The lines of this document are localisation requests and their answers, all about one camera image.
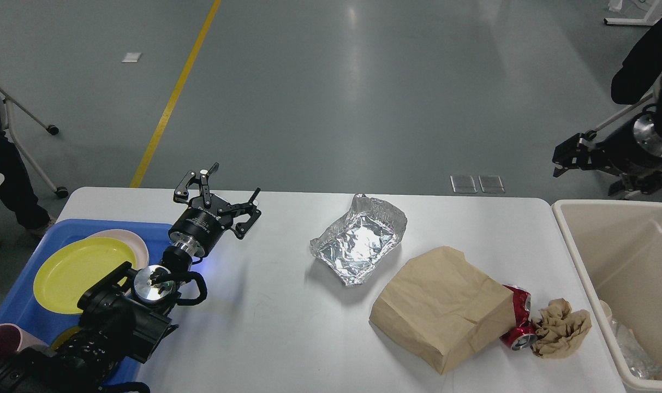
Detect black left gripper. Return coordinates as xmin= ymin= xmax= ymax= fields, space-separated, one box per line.
xmin=169 ymin=162 xmax=262 ymax=258

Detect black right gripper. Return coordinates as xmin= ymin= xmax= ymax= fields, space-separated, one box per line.
xmin=552 ymin=114 xmax=662 ymax=200

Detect white paper cup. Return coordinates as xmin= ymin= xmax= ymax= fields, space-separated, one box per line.
xmin=598 ymin=299 xmax=613 ymax=323

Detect aluminium foil tray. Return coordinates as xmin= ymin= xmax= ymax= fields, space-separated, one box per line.
xmin=309 ymin=194 xmax=408 ymax=288

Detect yellow plastic plate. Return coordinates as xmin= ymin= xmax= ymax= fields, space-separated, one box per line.
xmin=32 ymin=237 xmax=137 ymax=315

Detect brown paper napkin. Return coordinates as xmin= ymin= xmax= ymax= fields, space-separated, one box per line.
xmin=531 ymin=298 xmax=592 ymax=360

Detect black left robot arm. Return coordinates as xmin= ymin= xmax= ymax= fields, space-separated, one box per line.
xmin=0 ymin=163 xmax=261 ymax=392

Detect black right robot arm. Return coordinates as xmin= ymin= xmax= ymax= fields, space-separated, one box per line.
xmin=551 ymin=74 xmax=662 ymax=200

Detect white rolling chair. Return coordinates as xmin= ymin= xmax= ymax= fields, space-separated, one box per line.
xmin=582 ymin=73 xmax=662 ymax=141

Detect beige plastic bin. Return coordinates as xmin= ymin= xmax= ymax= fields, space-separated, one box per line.
xmin=551 ymin=200 xmax=662 ymax=391

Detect pink plate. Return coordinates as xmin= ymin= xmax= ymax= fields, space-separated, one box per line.
xmin=88 ymin=229 xmax=150 ymax=270

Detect person in black clothing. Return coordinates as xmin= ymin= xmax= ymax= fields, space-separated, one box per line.
xmin=610 ymin=17 xmax=662 ymax=105

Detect floor outlet cover plates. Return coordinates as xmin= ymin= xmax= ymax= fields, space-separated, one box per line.
xmin=450 ymin=175 xmax=505 ymax=194

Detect white paper scrap on floor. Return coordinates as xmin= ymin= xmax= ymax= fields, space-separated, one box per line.
xmin=121 ymin=52 xmax=142 ymax=64

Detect crushed red soda can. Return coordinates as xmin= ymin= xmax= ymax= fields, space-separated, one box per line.
xmin=500 ymin=284 xmax=538 ymax=351

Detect person at left edge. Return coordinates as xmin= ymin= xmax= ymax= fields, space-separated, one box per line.
xmin=0 ymin=105 xmax=55 ymax=238

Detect clear plastic wrap in bin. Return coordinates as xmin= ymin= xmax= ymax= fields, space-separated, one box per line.
xmin=609 ymin=318 xmax=662 ymax=380

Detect blue plastic tray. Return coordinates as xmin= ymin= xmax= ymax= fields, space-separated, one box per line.
xmin=0 ymin=219 xmax=180 ymax=389

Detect white rolling stand left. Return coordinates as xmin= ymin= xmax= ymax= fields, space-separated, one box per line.
xmin=0 ymin=84 xmax=70 ymax=199

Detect brown paper bag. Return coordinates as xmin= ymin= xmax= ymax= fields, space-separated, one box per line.
xmin=369 ymin=246 xmax=516 ymax=375

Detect pink mug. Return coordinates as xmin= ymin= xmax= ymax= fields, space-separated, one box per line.
xmin=0 ymin=323 xmax=47 ymax=360

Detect white table frame background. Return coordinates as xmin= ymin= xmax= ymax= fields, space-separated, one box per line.
xmin=603 ymin=1 xmax=662 ymax=27

